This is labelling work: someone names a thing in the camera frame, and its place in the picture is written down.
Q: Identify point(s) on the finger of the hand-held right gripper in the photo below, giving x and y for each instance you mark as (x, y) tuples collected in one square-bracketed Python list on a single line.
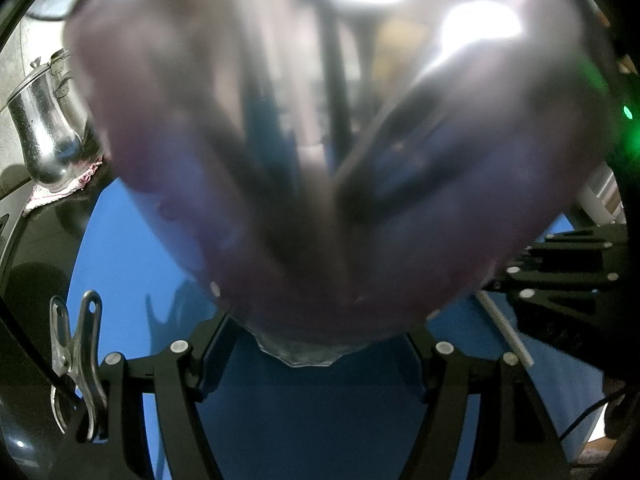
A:
[(560, 305), (575, 250)]

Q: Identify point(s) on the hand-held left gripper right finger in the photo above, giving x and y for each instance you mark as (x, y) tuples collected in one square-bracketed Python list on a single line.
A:
[(415, 362)]

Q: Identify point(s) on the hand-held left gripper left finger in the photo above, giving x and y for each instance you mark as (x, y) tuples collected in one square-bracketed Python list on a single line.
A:
[(215, 360)]

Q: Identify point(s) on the beige chopstick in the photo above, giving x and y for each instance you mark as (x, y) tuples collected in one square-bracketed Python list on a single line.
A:
[(510, 335)]

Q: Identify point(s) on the purple plastic cup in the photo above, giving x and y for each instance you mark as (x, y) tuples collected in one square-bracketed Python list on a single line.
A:
[(200, 185)]

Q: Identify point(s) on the plain teal chopstick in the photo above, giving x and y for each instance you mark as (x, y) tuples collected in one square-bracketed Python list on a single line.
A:
[(262, 130)]

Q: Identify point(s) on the silver kitchen appliance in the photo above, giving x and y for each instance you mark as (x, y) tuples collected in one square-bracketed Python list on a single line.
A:
[(595, 200)]

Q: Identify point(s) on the blue mat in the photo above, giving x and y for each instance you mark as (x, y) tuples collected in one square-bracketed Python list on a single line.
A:
[(310, 425)]

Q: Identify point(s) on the metal spring clip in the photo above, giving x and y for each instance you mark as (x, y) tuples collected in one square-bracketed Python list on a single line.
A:
[(85, 360)]

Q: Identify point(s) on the white cloth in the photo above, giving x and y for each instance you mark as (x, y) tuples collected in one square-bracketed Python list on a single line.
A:
[(50, 200)]

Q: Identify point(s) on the stainless steel kettle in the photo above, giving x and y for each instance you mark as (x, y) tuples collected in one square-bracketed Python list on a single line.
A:
[(45, 145)]

